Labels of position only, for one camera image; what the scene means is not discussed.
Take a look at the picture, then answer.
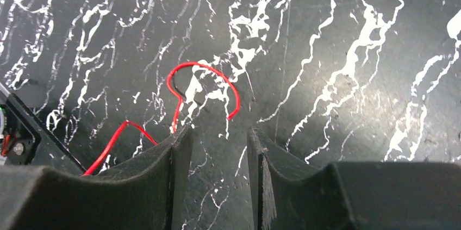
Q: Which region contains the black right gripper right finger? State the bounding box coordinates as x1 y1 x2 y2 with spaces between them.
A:
247 127 460 229

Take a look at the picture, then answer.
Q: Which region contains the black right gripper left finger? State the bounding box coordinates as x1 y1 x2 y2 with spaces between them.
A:
1 126 194 229

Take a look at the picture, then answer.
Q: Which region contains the red wire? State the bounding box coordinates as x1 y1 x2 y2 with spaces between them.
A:
82 61 241 177

